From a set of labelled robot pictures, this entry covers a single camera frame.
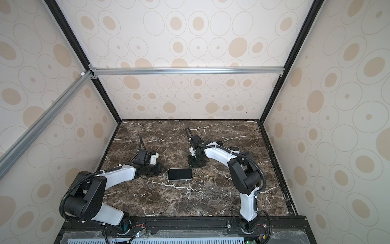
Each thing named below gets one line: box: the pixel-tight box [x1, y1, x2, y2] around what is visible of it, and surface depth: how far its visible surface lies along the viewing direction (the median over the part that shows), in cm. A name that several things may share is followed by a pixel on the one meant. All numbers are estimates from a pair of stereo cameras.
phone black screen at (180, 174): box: [168, 168, 192, 180], surface depth 93 cm
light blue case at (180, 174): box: [167, 167, 193, 181], surface depth 92 cm
